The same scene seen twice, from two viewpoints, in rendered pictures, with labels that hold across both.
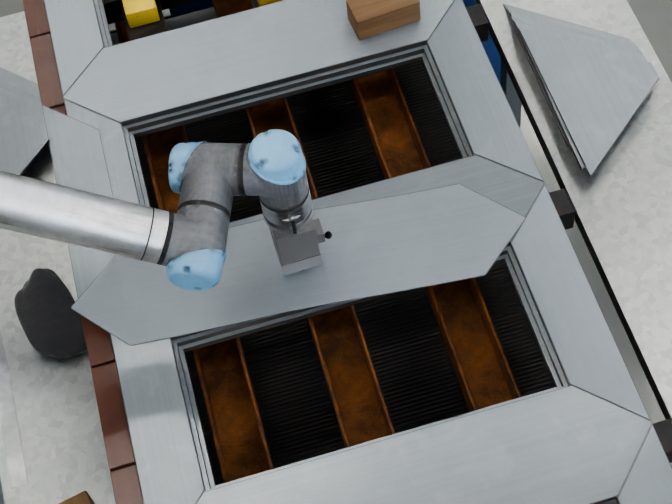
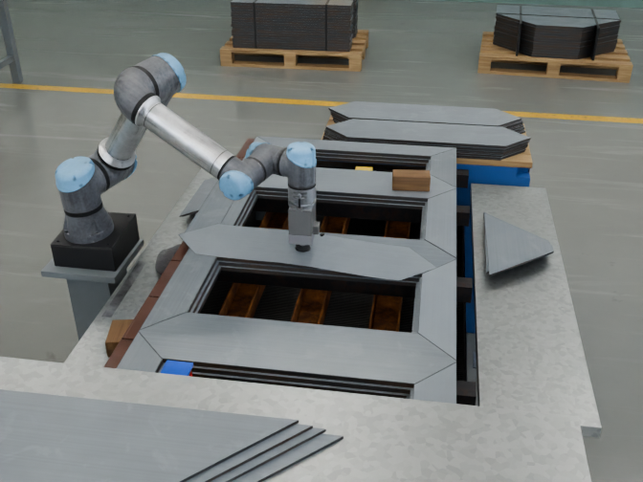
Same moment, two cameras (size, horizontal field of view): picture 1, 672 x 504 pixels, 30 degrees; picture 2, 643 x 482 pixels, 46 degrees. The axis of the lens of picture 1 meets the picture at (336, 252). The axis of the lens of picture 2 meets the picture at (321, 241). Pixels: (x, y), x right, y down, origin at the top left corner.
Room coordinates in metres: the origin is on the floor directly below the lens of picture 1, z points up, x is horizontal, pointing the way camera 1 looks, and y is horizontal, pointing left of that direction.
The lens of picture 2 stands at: (-0.66, -0.49, 1.92)
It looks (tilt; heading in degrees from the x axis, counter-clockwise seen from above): 30 degrees down; 16
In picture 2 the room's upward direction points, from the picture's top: straight up
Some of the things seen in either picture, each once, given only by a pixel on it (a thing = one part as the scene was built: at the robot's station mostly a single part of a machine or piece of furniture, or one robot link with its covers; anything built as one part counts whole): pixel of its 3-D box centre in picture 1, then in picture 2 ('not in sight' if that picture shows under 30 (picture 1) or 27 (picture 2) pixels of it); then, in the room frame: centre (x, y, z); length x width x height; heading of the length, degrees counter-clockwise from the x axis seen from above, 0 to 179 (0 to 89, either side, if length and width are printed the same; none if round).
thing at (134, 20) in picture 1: (140, 8); not in sight; (1.71, 0.29, 0.79); 0.06 x 0.05 x 0.04; 97
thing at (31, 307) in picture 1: (49, 315); (172, 261); (1.12, 0.51, 0.70); 0.20 x 0.10 x 0.03; 20
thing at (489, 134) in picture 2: not in sight; (425, 129); (2.12, -0.11, 0.82); 0.80 x 0.40 x 0.06; 97
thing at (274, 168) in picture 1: (277, 169); (300, 164); (1.05, 0.06, 1.11); 0.09 x 0.08 x 0.11; 76
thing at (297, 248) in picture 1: (299, 228); (306, 219); (1.05, 0.05, 0.95); 0.10 x 0.09 x 0.16; 98
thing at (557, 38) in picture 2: not in sight; (553, 40); (6.01, -0.61, 0.20); 1.20 x 0.80 x 0.41; 93
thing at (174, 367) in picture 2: not in sight; (176, 374); (0.44, 0.15, 0.88); 0.06 x 0.06 x 0.02; 7
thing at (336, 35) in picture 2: not in sight; (297, 25); (5.65, 1.56, 0.26); 1.20 x 0.80 x 0.53; 98
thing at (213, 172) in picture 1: (208, 178); (265, 161); (1.06, 0.16, 1.11); 0.11 x 0.11 x 0.08; 76
